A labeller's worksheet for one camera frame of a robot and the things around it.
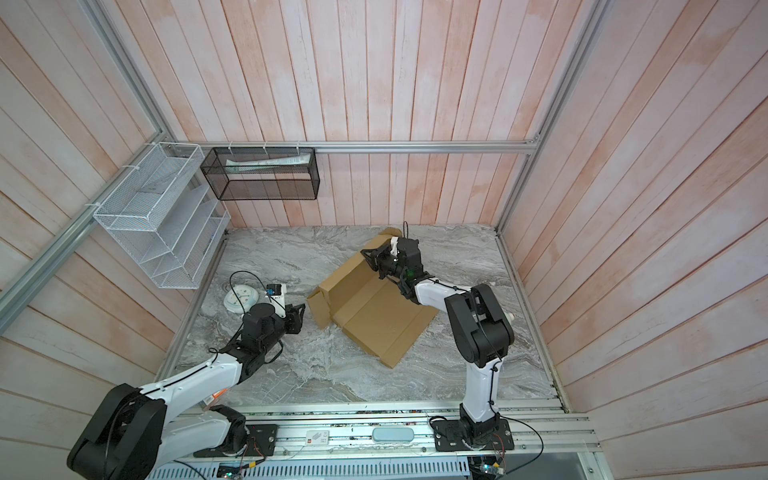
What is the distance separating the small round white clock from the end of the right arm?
427 mm

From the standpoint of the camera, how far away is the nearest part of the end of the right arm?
75cm

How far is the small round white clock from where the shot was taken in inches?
37.9
